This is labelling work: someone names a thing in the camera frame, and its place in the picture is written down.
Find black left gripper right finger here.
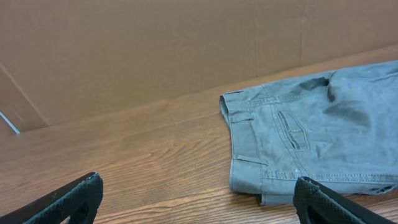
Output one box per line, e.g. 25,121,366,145
293,177,394,224

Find grey shorts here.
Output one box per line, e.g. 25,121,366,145
220,61,397,205

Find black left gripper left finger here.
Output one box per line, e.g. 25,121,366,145
1,172,103,224

